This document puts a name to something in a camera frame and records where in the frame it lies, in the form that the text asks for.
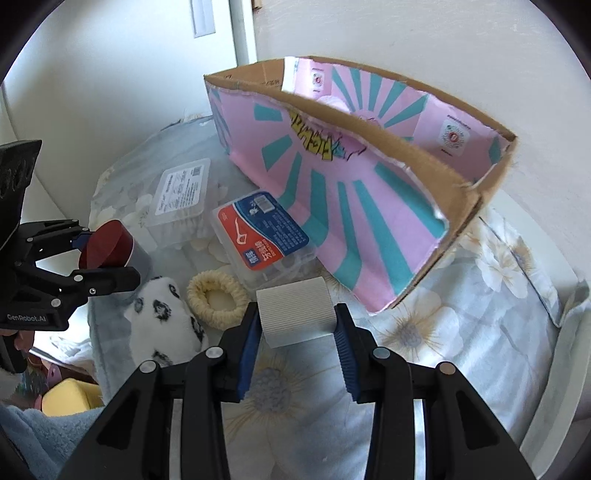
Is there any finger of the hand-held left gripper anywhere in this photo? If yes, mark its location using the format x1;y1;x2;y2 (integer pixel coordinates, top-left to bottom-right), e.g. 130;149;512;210
19;220;93;260
11;264;141;309

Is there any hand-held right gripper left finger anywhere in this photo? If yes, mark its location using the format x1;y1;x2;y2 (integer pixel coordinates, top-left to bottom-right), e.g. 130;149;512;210
58;302;260;480

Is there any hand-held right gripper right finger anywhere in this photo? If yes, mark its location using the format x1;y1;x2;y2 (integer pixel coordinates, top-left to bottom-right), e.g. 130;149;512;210
333;302;525;480

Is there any floss pick box blue label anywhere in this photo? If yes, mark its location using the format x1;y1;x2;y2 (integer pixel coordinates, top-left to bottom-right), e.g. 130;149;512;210
211;189;320;292

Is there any white ribbed box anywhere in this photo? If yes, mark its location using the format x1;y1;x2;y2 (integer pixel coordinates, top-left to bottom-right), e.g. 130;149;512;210
256;276;336;350

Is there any clear cotton swab box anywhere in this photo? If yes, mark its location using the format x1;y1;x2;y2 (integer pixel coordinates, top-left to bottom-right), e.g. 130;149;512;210
144;158;219;251

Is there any panda plush toy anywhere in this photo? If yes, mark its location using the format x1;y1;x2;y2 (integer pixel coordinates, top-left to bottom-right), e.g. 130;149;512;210
123;275;210;368

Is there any yellow plastic container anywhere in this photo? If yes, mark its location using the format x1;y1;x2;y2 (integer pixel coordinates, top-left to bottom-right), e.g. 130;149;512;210
41;378;105;417

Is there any white paper on wall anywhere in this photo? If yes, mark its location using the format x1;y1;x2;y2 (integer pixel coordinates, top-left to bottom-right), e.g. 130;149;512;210
190;0;217;37

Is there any light blue fleece cloth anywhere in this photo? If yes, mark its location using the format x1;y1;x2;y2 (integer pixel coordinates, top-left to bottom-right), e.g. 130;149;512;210
0;401;108;480

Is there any pink printed cardboard box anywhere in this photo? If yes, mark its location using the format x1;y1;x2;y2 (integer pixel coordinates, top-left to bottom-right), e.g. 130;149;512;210
203;56;518;315

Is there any red-lid jar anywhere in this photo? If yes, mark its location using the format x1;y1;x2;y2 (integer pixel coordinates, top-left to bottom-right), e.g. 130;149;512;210
78;220;153;283

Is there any beige hair scrunchie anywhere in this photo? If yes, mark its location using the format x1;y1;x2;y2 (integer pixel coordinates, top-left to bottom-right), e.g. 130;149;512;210
187;271;250;330

